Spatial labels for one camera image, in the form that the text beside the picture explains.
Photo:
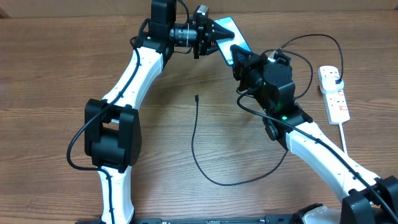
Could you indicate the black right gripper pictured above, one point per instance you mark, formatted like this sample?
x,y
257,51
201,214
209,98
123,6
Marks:
x,y
244,60

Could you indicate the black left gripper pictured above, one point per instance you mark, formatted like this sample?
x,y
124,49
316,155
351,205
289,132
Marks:
x,y
204,34

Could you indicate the Samsung Galaxy smartphone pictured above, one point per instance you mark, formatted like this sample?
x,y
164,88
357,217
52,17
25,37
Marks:
x,y
225,44

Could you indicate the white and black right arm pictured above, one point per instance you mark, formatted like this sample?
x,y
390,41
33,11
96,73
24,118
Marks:
x,y
363,195

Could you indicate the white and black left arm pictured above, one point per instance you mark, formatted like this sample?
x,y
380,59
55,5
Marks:
x,y
112,128

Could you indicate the white charger plug adapter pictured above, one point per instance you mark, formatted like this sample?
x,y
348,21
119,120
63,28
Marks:
x,y
329,85

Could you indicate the white power strip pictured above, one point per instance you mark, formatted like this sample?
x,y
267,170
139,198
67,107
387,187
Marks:
x,y
335,102

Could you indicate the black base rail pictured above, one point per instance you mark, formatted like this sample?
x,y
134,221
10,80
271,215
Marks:
x,y
268,219

